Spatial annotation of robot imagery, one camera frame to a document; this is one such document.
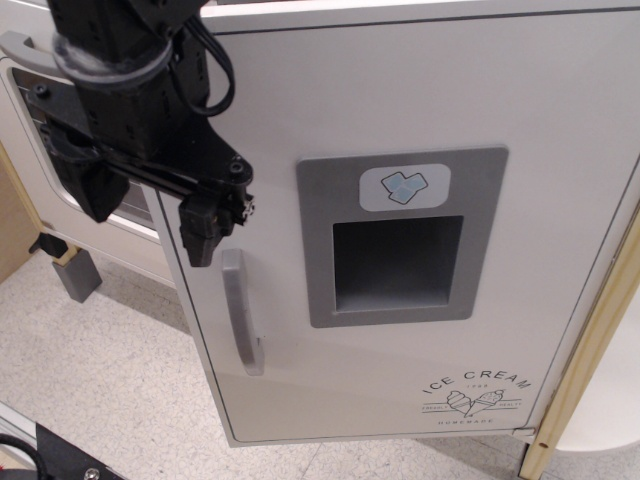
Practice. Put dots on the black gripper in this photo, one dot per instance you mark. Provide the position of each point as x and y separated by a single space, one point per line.
135 106

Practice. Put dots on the white toy fridge door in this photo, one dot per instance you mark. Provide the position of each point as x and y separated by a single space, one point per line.
350 100

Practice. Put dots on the white oven door with window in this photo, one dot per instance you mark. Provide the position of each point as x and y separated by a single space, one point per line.
128 237

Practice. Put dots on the grey kitchen leg block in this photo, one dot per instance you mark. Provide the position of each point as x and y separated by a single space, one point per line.
79 276

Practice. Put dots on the grey ice dispenser panel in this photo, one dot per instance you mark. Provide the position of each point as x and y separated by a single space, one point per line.
397 238

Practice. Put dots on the white toy kitchen cabinet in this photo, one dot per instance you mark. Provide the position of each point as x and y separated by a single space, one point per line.
20 125

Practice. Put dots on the white round object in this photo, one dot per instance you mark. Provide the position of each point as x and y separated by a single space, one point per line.
607 416

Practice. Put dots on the black clamp bracket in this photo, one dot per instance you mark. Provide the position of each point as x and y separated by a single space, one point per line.
50 244

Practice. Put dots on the grey fridge door handle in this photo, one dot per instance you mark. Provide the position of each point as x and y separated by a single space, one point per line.
236 288

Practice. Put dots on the left wooden frame post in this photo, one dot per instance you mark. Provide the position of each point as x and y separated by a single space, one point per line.
71 250

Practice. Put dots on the grey oven door handle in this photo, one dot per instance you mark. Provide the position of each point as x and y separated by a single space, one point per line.
20 48

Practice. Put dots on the aluminium rail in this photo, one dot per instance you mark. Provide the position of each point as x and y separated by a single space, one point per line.
14 424

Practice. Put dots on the black base plate with screw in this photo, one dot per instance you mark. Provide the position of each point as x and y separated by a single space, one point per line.
66 461

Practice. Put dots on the light wooden frame post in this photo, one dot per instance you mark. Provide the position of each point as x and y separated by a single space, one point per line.
608 309

